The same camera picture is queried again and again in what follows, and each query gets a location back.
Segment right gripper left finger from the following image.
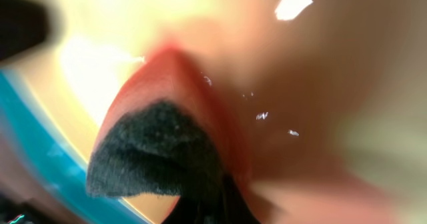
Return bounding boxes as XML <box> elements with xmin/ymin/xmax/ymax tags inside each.
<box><xmin>162</xmin><ymin>197</ymin><xmax>214</xmax><ymax>224</ymax></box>

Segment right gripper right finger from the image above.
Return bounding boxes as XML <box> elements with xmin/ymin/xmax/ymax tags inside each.
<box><xmin>218</xmin><ymin>175</ymin><xmax>260</xmax><ymax>224</ymax></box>

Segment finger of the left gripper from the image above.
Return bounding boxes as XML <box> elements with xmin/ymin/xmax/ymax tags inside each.
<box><xmin>1</xmin><ymin>0</ymin><xmax>52</xmax><ymax>62</ymax></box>

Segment green and orange sponge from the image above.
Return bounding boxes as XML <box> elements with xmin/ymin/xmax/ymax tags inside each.
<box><xmin>86</xmin><ymin>48</ymin><xmax>250</xmax><ymax>199</ymax></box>

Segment yellow-green plate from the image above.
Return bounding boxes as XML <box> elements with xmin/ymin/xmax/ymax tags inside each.
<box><xmin>1</xmin><ymin>0</ymin><xmax>426</xmax><ymax>223</ymax></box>

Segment teal plastic tray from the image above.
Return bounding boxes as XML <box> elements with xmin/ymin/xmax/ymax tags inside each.
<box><xmin>1</xmin><ymin>71</ymin><xmax>149</xmax><ymax>223</ymax></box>

